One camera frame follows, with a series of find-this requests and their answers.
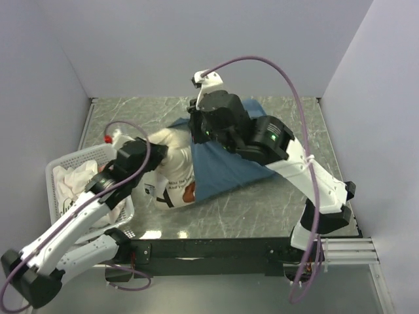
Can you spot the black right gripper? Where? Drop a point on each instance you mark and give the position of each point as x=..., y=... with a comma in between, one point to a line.
x=194, y=115

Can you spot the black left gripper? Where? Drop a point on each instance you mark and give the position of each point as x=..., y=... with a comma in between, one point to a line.
x=158, y=152

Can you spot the cream bear print pillow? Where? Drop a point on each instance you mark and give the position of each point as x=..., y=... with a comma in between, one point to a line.
x=172, y=184

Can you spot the blue fabric pillowcase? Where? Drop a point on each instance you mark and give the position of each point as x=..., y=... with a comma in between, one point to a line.
x=217, y=171

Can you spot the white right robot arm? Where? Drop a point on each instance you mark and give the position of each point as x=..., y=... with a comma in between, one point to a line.
x=273, y=145

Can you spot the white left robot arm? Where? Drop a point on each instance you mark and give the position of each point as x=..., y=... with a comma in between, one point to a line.
x=39, y=270

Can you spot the white plastic laundry basket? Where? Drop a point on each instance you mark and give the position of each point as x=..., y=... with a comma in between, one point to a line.
x=102, y=154

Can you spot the white printed cloth in basket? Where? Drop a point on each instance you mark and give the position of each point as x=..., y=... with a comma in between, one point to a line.
x=70, y=183

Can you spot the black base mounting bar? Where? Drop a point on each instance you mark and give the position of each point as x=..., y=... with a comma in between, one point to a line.
x=228, y=256

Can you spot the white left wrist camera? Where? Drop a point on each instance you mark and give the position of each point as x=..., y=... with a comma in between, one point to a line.
x=117, y=139

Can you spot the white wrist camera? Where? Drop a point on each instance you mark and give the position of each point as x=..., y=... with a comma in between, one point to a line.
x=117, y=139
x=206, y=84

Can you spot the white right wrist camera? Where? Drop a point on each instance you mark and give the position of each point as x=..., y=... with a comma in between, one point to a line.
x=206, y=84

